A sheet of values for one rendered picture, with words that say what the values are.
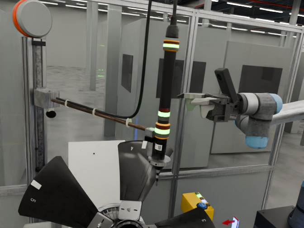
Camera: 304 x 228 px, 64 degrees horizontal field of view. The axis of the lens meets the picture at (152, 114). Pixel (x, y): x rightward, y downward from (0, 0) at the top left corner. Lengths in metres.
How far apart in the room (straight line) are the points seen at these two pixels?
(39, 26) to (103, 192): 0.77
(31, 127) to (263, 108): 0.99
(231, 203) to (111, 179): 1.22
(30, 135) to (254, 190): 1.69
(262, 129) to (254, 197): 1.38
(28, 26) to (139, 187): 0.80
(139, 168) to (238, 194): 1.31
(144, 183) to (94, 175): 0.30
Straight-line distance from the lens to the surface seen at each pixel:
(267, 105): 0.89
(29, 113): 1.25
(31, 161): 1.33
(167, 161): 0.76
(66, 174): 0.85
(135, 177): 0.92
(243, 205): 2.21
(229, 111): 0.80
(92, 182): 1.12
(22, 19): 1.19
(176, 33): 0.70
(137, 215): 0.89
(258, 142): 0.93
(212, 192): 1.96
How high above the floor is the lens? 1.78
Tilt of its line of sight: 14 degrees down
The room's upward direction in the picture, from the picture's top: 5 degrees clockwise
